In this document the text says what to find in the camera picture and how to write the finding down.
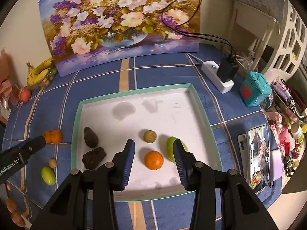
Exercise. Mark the white lattice chair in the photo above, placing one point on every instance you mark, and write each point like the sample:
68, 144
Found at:
295, 36

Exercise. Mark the large green mango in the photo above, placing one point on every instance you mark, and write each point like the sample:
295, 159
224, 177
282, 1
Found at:
48, 175

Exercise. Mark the pear-shaped brown avocado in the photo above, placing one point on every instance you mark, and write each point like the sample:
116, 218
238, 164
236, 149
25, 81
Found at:
91, 137

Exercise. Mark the clear plastic bag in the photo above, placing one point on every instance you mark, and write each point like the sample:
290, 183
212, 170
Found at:
247, 61

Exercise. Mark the lumpy dark avocado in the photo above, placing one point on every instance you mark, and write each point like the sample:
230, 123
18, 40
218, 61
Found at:
94, 157

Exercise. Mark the blue plaid tablecloth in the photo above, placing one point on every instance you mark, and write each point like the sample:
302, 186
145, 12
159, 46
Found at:
156, 69

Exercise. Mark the white tray with teal rim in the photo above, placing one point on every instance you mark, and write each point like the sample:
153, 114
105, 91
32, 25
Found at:
156, 110

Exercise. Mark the black charger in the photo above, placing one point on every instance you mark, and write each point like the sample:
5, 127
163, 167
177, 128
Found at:
226, 70

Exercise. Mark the red apple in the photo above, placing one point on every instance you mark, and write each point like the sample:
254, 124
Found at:
24, 94

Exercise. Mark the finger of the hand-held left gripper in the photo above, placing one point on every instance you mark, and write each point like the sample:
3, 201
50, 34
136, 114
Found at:
33, 147

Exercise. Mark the small tan round sapodilla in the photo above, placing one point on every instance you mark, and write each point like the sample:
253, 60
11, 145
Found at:
52, 163
150, 136

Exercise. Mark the teal toy radio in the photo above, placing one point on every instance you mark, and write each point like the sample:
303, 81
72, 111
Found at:
255, 88

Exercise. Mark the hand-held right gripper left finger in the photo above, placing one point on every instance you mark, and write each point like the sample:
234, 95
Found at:
127, 165

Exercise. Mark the white phone holder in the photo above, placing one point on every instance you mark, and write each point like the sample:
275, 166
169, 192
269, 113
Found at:
242, 153

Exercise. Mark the white power strip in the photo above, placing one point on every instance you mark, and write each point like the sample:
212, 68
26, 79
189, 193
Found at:
211, 70

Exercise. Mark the clear plastic container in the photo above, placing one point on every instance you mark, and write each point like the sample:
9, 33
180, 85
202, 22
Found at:
50, 77

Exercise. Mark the floral painting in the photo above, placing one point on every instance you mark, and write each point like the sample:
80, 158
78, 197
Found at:
115, 24

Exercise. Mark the purple pouch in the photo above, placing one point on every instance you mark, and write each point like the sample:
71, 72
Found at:
280, 92

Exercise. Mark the yellow banana bunch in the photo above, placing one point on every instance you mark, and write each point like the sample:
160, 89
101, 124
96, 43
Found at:
39, 70

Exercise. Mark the person's left hand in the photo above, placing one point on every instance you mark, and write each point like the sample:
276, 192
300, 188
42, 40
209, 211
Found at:
12, 204

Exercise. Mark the smartphone with lit screen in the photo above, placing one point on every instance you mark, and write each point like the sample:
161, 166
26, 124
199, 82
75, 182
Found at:
259, 158

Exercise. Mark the pink plastic bag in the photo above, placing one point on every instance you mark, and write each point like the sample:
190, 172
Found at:
275, 119

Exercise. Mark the pale lavender power bank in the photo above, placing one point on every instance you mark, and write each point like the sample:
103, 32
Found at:
274, 165

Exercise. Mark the orange mandarin with stem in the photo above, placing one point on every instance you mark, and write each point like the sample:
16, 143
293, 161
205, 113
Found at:
47, 137

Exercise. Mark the small white jar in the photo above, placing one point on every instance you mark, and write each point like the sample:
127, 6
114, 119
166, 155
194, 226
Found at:
297, 131

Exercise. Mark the small green mango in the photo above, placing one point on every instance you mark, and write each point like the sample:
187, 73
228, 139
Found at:
169, 149

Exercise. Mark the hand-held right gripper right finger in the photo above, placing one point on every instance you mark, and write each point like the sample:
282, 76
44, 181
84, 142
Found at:
179, 165

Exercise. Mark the white wooden rack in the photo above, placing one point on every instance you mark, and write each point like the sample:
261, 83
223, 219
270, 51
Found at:
254, 21

